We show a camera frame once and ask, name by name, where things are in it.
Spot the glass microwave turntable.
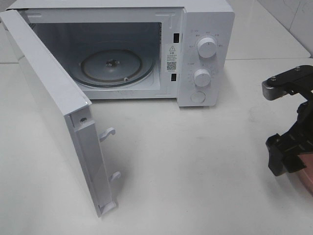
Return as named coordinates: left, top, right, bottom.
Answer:
left=75, top=49, right=155, bottom=88

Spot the white microwave oven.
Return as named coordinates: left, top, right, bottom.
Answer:
left=5, top=0, right=235, bottom=107

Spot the lower white timer knob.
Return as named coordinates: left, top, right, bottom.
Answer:
left=193, top=69, right=211, bottom=87

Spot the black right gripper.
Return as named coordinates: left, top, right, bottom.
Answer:
left=266, top=81, right=313, bottom=176

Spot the upper white power knob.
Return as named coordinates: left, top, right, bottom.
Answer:
left=197, top=35, right=217, bottom=58

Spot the white warning label sticker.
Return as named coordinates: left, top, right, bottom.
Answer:
left=165, top=44, right=179, bottom=72

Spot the pink round plate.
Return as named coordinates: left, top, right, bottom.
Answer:
left=283, top=152, right=313, bottom=196

